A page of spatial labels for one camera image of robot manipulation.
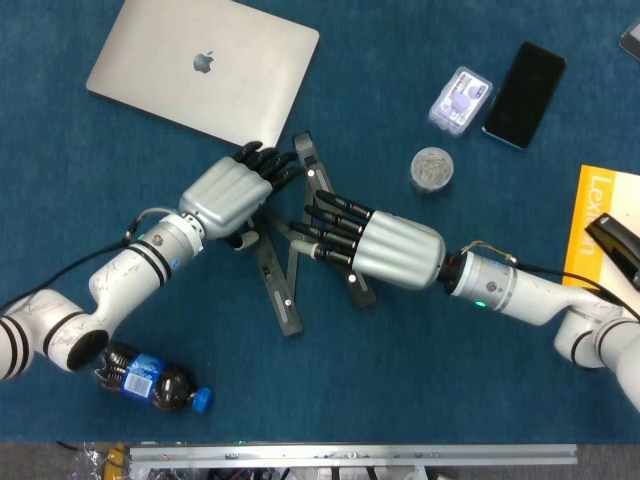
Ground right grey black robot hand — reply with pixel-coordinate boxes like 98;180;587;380
288;188;447;292

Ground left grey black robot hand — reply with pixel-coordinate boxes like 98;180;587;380
178;141;306;251

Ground black folding laptop stand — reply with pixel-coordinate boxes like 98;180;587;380
249;130;379;340

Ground silver Apple laptop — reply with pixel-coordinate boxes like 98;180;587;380
85;0;321;157

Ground clear round jar of clips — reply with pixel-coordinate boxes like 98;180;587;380
409;146;456;195

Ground clear box with purple print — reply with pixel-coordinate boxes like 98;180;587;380
427;65;495;140

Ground blue felt table cover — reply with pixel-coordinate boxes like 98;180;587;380
0;0;640;445

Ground yellow white Lexicon book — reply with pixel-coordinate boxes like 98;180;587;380
560;164;640;291

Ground black smartphone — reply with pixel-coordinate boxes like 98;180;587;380
481;41;568;150

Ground cola bottle with blue label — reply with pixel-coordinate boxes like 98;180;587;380
93;342;215;415

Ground black stapler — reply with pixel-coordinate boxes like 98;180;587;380
583;212;640;293

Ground yellow plastic part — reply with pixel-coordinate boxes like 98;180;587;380
105;444;126;480

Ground clear plastic bag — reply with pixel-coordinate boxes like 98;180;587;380
69;444;109;480

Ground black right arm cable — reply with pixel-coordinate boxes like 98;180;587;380
459;239;640;321

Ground aluminium profile rail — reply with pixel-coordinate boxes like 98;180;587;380
128;443;579;471

